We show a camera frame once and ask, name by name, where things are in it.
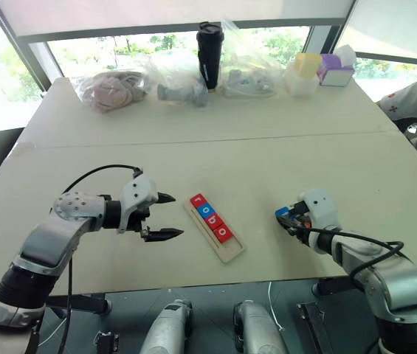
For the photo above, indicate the silver left robot leg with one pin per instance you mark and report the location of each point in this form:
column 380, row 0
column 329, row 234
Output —
column 167, row 328

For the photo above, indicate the clear bag with pink cloth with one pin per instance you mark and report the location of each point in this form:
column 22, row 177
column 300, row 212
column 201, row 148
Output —
column 108, row 92

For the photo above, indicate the black metal floor bracket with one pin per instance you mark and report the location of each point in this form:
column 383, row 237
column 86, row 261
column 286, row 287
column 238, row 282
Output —
column 106, row 343
column 311, row 324

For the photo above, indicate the red letter tile r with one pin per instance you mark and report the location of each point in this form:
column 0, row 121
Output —
column 198, row 200

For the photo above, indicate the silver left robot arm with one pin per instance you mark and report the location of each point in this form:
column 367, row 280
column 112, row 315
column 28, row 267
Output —
column 75, row 206

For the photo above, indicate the wide white roller blind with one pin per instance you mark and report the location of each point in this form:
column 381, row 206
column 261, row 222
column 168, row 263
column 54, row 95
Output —
column 175, row 13

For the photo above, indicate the dark window frame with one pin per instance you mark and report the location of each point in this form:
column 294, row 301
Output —
column 178, row 28

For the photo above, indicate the yellow plastic cup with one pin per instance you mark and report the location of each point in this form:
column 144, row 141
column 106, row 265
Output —
column 307, row 64

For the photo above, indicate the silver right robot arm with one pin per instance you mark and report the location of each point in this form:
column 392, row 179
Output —
column 396, row 284

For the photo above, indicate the red letter tile o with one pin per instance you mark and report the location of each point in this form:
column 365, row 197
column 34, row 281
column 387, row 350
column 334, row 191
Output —
column 223, row 233

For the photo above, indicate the black table leg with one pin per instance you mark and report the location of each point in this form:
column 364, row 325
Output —
column 82, row 304
column 337, row 285

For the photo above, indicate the wooden letter tray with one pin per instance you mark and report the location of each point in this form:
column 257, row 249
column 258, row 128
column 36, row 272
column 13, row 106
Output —
column 230, row 252

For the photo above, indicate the black travel tumbler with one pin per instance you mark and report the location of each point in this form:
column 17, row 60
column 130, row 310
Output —
column 210, row 59

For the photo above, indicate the purple white tissue box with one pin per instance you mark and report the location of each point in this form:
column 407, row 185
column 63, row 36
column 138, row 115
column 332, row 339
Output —
column 335, row 75

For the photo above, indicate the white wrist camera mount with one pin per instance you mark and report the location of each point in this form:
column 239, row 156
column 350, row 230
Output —
column 138, row 191
column 320, row 206

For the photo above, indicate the blue letter tile t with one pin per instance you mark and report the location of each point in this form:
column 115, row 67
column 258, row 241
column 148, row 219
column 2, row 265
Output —
column 281, row 212

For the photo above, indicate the silver robot leg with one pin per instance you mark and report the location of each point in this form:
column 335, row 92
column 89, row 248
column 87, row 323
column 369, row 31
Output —
column 167, row 328
column 258, row 328

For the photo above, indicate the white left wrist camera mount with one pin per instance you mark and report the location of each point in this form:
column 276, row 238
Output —
column 138, row 191

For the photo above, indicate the red letter tile b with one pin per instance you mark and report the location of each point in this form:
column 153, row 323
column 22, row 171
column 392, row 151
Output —
column 214, row 222

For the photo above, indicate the narrow white roller blind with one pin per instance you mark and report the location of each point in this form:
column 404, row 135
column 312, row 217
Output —
column 392, row 26

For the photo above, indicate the silver right robot leg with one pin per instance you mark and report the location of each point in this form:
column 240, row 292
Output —
column 258, row 328

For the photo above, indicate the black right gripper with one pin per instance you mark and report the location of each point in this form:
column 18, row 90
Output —
column 302, row 221

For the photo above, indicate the blue letter tile o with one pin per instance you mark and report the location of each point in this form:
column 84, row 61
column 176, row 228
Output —
column 205, row 211

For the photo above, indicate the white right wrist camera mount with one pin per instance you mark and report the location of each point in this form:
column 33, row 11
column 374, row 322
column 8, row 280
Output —
column 320, row 206

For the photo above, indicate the clear bag with grey object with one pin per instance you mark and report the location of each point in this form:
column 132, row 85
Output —
column 178, row 92

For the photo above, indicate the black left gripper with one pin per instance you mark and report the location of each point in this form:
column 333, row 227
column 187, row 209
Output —
column 140, row 221

